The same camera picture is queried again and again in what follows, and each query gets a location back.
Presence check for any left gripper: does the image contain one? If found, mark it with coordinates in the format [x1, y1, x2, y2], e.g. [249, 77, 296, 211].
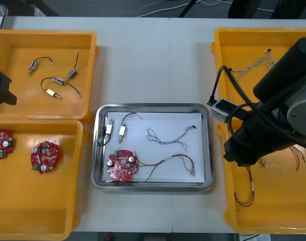
[0, 68, 18, 106]

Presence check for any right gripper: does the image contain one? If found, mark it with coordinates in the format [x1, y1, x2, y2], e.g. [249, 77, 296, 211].
[223, 131, 267, 168]

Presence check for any red black green-yellow harness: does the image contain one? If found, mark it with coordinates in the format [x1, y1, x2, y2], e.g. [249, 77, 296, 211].
[133, 150, 196, 183]

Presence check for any round red circuit board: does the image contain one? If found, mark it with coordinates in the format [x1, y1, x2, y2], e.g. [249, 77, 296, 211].
[0, 129, 17, 160]
[30, 141, 61, 174]
[106, 149, 139, 182]

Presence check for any yellow-orange plastic bin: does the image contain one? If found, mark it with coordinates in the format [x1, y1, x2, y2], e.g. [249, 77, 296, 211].
[0, 117, 88, 241]
[216, 114, 306, 235]
[210, 27, 306, 120]
[0, 29, 100, 124]

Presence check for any group of metal solenoids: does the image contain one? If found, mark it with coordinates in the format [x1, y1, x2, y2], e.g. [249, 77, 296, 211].
[28, 50, 81, 100]

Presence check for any white paper sheet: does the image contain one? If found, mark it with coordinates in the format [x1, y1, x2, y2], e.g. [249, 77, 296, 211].
[102, 110, 206, 184]

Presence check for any steel tray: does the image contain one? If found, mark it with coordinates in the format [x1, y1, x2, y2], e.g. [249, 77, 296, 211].
[90, 102, 214, 193]

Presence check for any black equipment base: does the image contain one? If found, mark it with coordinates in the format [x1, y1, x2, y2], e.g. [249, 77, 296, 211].
[227, 0, 306, 20]

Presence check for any black stand leg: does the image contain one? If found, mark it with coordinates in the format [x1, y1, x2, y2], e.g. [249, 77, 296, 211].
[178, 0, 201, 18]

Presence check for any red green-yellow wire harness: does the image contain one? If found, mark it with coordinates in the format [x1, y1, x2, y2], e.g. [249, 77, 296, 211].
[259, 145, 306, 171]

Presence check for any red black wire harness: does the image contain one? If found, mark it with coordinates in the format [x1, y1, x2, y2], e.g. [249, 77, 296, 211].
[233, 165, 256, 208]

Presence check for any white floor cable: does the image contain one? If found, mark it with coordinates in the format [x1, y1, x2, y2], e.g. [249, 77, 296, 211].
[136, 0, 234, 18]

